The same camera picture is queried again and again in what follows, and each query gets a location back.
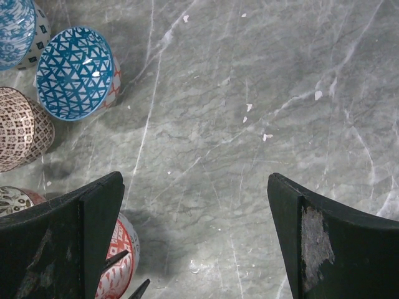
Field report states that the olive leaf pattern bowl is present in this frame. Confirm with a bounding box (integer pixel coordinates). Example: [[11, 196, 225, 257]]
[[1, 186, 46, 217]]

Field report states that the brown geometric pattern bowl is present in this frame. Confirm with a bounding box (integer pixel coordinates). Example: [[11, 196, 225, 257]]
[[1, 87, 55, 173]]

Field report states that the blue floral pattern bowl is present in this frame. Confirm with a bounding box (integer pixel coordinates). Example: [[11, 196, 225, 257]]
[[1, 0, 51, 71]]

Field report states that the blue triangle pattern bowl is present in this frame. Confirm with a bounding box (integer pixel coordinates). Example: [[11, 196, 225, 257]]
[[36, 27, 122, 121]]

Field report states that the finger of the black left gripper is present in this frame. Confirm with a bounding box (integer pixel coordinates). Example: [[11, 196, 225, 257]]
[[128, 279, 150, 299], [102, 250, 128, 273]]

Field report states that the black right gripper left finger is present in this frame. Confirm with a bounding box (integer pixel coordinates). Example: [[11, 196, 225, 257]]
[[1, 171, 125, 298]]

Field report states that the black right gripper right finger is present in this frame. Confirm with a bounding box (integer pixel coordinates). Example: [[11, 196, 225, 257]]
[[267, 173, 398, 298]]

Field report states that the red patterned bowl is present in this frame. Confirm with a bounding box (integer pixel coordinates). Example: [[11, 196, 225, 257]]
[[95, 213, 140, 298]]

